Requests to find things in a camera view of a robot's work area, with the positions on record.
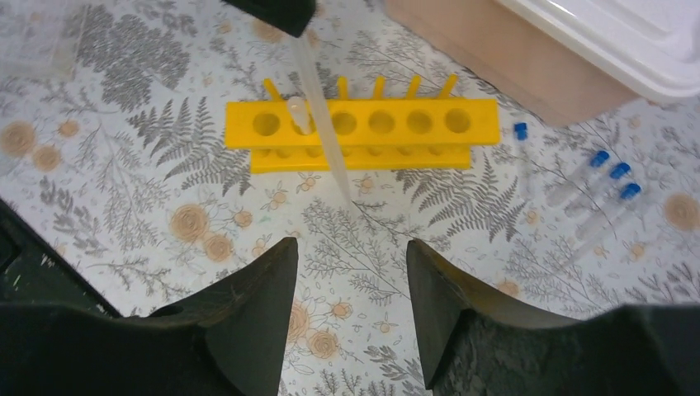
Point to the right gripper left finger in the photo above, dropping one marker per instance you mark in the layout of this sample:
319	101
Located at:
226	339

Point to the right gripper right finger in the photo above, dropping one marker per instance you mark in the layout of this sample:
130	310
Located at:
475	340

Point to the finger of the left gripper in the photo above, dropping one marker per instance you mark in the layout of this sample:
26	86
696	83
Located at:
290	16

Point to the yellow test tube rack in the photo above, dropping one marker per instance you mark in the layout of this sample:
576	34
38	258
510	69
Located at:
376	133

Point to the pink plastic bin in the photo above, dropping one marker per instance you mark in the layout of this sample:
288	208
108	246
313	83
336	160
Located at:
520	60

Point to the white plastic bin lid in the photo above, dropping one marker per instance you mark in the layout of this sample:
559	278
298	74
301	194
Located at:
652	47

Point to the blue-capped test tube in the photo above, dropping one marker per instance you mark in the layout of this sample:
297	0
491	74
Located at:
600	187
568	187
520	131
611	208

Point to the floral table mat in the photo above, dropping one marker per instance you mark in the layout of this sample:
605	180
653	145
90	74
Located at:
123	171

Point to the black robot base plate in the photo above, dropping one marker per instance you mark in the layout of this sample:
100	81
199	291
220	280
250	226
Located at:
32	272

